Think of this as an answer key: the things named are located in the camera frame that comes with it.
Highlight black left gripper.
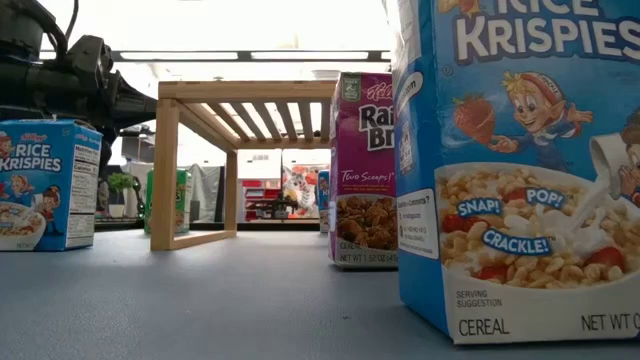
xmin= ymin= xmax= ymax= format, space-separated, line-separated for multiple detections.
xmin=67 ymin=34 xmax=159 ymax=133

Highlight green Apple Jacks cereal box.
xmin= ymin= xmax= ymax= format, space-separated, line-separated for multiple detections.
xmin=143 ymin=168 xmax=193 ymax=235

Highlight blue Rice Krispies cereal box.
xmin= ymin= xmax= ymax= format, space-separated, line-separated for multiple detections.
xmin=382 ymin=0 xmax=640 ymax=346
xmin=0 ymin=118 xmax=104 ymax=252
xmin=317 ymin=169 xmax=332 ymax=234

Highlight pink Raisin Bran cereal box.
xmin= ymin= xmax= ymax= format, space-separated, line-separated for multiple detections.
xmin=328 ymin=71 xmax=399 ymax=270

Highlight wooden slatted shelf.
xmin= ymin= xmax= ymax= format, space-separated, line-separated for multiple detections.
xmin=149 ymin=79 xmax=337 ymax=251

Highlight dark background cabinet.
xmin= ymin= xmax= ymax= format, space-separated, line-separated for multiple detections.
xmin=119 ymin=124 xmax=156 ymax=164

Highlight potted green plant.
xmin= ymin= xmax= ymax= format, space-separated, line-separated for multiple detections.
xmin=107 ymin=172 xmax=136 ymax=220

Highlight grey hanging cloth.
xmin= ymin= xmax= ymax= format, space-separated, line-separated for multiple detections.
xmin=187 ymin=163 xmax=225 ymax=224

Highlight red storage shelves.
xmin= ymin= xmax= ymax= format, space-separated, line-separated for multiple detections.
xmin=241 ymin=178 xmax=282 ymax=222

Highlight colourful cat picture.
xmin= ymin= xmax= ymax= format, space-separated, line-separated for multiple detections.
xmin=281 ymin=164 xmax=321 ymax=220

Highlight blue-grey table mat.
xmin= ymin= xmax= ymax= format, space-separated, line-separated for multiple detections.
xmin=0 ymin=228 xmax=640 ymax=360

